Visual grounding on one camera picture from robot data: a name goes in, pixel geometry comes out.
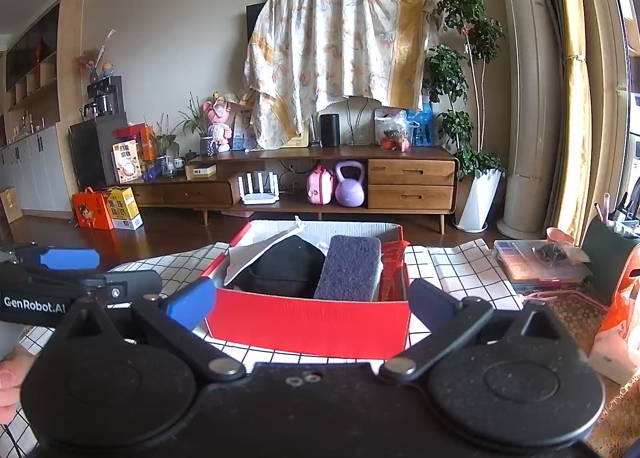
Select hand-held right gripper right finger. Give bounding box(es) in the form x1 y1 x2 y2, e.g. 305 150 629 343
378 278 581 381

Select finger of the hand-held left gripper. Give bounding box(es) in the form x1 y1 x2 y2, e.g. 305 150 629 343
20 268 164 307
0 242 100 272

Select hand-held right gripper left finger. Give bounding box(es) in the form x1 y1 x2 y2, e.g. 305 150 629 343
47 277 247 382

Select red foil packet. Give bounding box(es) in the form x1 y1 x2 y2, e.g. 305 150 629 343
377 238 409 303

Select white plastic bag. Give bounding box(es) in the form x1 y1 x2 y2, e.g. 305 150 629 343
223 215 307 287

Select grey scouring sponge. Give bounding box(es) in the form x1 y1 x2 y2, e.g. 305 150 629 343
313 234 384 303

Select red cardboard box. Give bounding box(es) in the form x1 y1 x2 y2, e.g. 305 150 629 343
205 219 412 360

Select person's left hand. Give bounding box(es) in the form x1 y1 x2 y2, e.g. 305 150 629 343
0 345 37 424

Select black white checkered tablecloth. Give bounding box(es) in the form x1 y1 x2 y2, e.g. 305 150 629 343
0 238 527 458

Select orange gift box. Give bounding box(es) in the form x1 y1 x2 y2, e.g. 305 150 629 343
71 186 115 231

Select yellow milk carton box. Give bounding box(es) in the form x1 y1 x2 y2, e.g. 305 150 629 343
105 186 145 231

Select white storage cabinet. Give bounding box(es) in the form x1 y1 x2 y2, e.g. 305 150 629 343
0 125 72 220

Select stack of clear boxes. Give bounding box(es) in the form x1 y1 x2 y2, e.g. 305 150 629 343
493 238 594 293

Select tan printed food box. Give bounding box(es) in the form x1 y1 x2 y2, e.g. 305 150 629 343
110 139 144 184

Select white angular planter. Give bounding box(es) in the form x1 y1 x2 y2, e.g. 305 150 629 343
455 168 503 233

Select wooden tv cabinet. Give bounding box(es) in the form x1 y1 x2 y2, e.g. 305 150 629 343
127 144 460 235

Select glass teapot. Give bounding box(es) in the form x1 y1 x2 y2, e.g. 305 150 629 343
159 155 187 179

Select white antenna router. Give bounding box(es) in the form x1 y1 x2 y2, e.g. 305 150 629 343
238 170 281 206

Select brown patterned tablecloth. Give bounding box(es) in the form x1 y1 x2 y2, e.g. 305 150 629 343
504 287 640 458

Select small tan box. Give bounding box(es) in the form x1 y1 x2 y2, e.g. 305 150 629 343
185 163 219 181

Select red orange gift bag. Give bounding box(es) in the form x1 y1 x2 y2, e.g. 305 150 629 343
114 122 157 162

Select purple kettlebell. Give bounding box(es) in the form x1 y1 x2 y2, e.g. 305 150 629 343
334 160 368 209

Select small leafy potted plant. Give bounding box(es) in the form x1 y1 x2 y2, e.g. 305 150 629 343
149 113 181 174

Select potted plant in vase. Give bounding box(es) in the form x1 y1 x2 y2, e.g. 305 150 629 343
177 93 219 158

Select pink toy case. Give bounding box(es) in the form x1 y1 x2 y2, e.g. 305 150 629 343
306 164 336 206

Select black coffee machine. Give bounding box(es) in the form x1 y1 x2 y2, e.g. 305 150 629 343
80 75 125 120

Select clear bag of fruit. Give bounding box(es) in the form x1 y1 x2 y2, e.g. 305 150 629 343
380 110 416 153

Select blue printed bag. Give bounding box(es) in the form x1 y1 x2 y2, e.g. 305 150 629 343
407 108 435 148

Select green pen holder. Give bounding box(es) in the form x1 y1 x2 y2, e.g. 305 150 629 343
580 215 640 307

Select pink plush doll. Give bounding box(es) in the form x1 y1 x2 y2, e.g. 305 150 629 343
202 92 236 154

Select white tissue pack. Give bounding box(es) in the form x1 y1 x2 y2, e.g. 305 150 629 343
588 303 640 386

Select flower vase with figurine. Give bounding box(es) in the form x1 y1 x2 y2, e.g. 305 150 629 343
74 29 117 84

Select black cylinder speaker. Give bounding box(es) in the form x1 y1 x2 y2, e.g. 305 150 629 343
320 113 341 148

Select bundle of pens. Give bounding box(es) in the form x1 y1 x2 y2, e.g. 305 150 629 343
592 192 640 237

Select tall potted tree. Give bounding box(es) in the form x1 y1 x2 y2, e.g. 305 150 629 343
422 0 507 182

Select beige tower air conditioner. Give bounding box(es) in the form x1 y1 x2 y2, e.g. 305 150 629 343
494 0 569 241

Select yellow curtain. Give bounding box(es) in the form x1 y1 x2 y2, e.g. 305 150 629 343
550 0 609 245

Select black television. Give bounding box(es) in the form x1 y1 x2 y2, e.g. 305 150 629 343
245 2 267 90

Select black tangled cords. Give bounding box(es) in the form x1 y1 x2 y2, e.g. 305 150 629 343
532 243 569 265

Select wooden wall shelf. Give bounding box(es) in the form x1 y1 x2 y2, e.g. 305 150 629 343
0 0 84 130

